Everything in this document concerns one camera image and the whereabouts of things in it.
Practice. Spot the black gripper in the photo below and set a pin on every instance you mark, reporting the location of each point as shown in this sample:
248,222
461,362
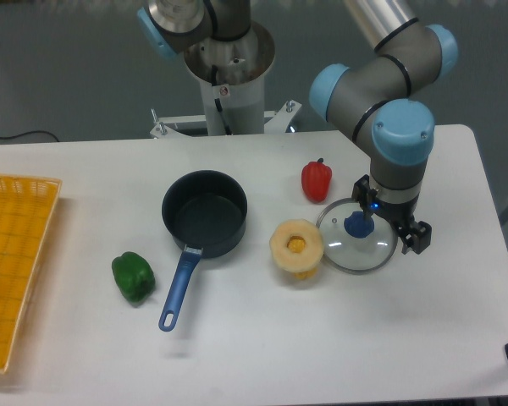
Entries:
396,207

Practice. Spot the beige toy donut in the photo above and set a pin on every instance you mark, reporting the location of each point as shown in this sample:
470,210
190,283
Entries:
284,231

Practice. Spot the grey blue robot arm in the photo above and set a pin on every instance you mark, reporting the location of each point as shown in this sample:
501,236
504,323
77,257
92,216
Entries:
371,106

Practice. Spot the glass pot lid blue knob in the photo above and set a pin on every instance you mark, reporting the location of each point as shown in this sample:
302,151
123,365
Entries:
354,242

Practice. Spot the red toy bell pepper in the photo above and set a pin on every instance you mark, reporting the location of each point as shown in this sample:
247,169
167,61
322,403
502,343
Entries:
316,177

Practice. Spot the yellow toy corn cob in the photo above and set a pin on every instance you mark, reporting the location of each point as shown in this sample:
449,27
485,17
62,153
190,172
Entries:
305,275

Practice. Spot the dark blue saucepan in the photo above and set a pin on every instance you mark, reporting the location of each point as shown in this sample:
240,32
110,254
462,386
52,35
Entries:
205,213

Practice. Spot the green toy bell pepper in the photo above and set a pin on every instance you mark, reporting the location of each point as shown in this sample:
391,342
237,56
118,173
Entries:
134,277

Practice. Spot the yellow woven basket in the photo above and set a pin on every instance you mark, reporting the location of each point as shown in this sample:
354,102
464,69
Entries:
27,205

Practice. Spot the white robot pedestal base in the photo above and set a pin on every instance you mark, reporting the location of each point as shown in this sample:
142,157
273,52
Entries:
231,76

